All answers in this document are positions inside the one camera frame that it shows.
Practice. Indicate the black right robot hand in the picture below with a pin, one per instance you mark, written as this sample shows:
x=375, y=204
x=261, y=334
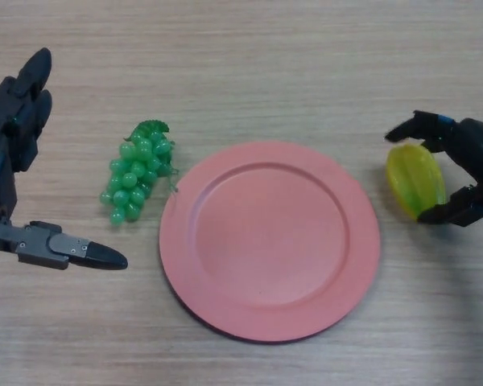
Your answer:
x=477, y=153

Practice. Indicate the yellow green starfruit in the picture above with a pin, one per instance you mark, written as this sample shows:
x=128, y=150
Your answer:
x=414, y=181

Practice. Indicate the pink round plate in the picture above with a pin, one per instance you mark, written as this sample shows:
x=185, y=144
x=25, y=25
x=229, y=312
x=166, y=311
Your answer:
x=269, y=245

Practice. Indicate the green grape bunch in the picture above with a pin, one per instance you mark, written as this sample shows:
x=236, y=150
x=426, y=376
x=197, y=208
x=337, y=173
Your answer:
x=130, y=181

